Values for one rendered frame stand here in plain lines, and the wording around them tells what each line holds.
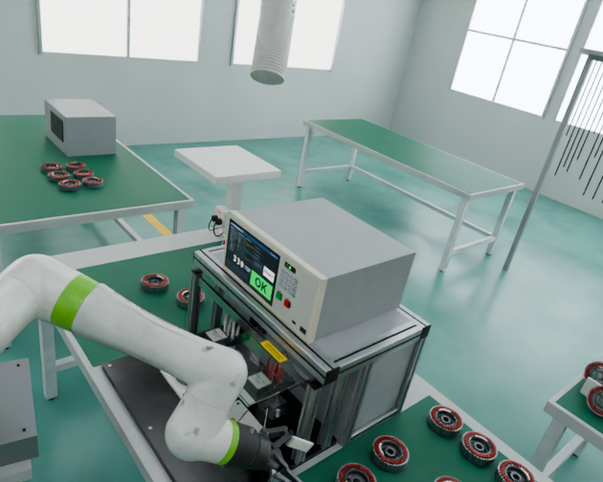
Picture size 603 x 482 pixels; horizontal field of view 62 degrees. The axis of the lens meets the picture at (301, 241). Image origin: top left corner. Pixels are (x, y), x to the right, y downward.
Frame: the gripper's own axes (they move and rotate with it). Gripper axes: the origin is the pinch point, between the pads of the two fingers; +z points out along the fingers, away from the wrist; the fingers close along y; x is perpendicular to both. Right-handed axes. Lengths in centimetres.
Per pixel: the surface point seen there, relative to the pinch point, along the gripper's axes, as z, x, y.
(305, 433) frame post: 5.5, -3.0, -15.3
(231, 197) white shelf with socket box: 3, 6, -158
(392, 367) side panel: 27.3, 20.1, -28.0
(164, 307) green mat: -16, -31, -96
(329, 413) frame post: 11.8, 2.6, -19.8
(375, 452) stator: 31.4, -0.8, -14.6
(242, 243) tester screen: -24, 22, -57
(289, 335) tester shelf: -9.4, 14.4, -29.6
